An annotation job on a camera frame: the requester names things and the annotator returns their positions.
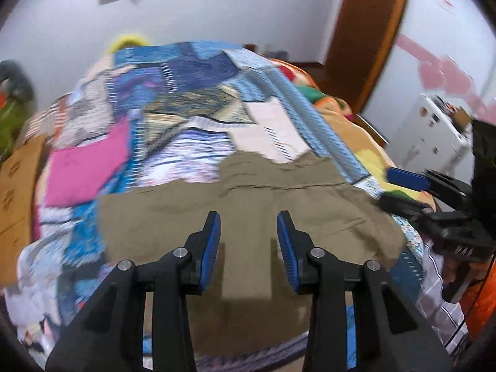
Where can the olive green pants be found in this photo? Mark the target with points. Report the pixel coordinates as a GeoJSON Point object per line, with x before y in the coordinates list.
{"type": "Point", "coordinates": [248, 201]}

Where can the white striped cloth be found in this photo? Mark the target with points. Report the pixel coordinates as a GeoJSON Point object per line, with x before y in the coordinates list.
{"type": "Point", "coordinates": [438, 298]}

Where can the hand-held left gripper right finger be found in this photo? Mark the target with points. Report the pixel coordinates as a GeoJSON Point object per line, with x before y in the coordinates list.
{"type": "Point", "coordinates": [286, 252]}

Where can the brown cardboard box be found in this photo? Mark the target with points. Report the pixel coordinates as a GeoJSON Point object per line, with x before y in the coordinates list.
{"type": "Point", "coordinates": [19, 190]}

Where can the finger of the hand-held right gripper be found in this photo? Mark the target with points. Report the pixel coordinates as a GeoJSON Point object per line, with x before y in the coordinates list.
{"type": "Point", "coordinates": [403, 204]}
{"type": "Point", "coordinates": [405, 179]}

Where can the brown wooden door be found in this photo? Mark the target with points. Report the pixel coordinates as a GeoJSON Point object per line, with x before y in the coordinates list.
{"type": "Point", "coordinates": [368, 35]}

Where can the yellow foam arc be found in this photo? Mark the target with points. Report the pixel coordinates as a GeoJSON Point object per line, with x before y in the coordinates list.
{"type": "Point", "coordinates": [128, 42]}

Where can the orange blanket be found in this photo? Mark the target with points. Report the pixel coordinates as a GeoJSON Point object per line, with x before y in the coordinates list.
{"type": "Point", "coordinates": [348, 124]}

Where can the frosted sliding door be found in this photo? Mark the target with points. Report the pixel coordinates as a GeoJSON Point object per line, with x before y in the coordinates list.
{"type": "Point", "coordinates": [445, 46]}

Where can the white cabinet with stickers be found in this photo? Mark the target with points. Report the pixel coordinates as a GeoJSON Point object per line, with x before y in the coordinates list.
{"type": "Point", "coordinates": [426, 135]}

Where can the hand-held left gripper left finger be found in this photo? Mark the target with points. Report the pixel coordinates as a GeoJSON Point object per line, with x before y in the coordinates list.
{"type": "Point", "coordinates": [211, 248]}

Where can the pink cloth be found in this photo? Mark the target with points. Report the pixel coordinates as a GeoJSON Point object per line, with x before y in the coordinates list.
{"type": "Point", "coordinates": [85, 166]}

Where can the white sticker red print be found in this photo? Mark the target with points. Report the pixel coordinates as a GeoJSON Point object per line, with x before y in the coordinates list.
{"type": "Point", "coordinates": [446, 4]}

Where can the patchwork blanket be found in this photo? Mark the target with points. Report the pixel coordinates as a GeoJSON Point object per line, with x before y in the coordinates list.
{"type": "Point", "coordinates": [174, 116]}

